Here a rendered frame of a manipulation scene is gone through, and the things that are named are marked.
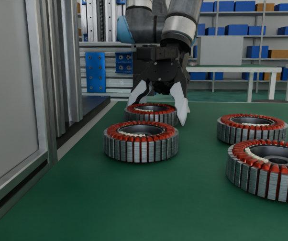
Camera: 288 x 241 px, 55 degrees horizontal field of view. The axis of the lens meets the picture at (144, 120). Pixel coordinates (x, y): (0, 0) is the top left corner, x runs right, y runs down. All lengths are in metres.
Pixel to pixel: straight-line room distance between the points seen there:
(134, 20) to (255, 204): 0.60
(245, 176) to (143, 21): 0.56
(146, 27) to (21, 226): 0.61
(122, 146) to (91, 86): 0.93
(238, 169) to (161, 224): 0.11
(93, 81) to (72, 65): 0.76
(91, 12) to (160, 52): 0.88
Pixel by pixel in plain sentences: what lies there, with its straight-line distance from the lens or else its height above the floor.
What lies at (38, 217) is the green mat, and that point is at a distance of 0.29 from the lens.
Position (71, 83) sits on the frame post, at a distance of 0.53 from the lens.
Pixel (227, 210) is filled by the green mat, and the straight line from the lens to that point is 0.29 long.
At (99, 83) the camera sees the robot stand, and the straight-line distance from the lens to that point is 1.28.
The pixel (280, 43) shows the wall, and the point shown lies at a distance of 7.73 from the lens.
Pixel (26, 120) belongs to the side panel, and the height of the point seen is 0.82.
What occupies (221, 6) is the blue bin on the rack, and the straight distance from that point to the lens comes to 6.84.
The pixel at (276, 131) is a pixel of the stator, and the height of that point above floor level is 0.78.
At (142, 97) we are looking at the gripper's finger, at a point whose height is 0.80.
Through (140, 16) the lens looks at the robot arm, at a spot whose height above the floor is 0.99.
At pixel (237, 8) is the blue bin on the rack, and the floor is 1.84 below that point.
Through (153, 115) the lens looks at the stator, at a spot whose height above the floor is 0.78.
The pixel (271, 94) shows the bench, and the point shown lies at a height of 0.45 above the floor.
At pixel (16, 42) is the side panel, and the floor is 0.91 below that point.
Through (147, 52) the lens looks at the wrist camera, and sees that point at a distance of 0.55.
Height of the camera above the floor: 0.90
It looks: 14 degrees down
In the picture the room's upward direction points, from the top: straight up
